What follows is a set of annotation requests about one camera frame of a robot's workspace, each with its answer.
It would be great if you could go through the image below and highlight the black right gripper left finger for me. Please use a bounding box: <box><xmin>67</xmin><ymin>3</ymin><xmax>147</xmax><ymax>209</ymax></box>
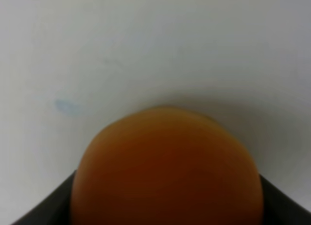
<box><xmin>13</xmin><ymin>173</ymin><xmax>75</xmax><ymax>225</ymax></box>

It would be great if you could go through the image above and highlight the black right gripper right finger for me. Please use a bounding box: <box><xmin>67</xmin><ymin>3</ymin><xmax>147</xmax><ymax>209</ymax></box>
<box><xmin>260</xmin><ymin>176</ymin><xmax>311</xmax><ymax>225</ymax></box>

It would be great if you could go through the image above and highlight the orange tangerine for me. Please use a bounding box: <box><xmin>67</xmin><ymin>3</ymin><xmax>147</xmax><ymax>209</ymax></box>
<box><xmin>70</xmin><ymin>107</ymin><xmax>264</xmax><ymax>225</ymax></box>

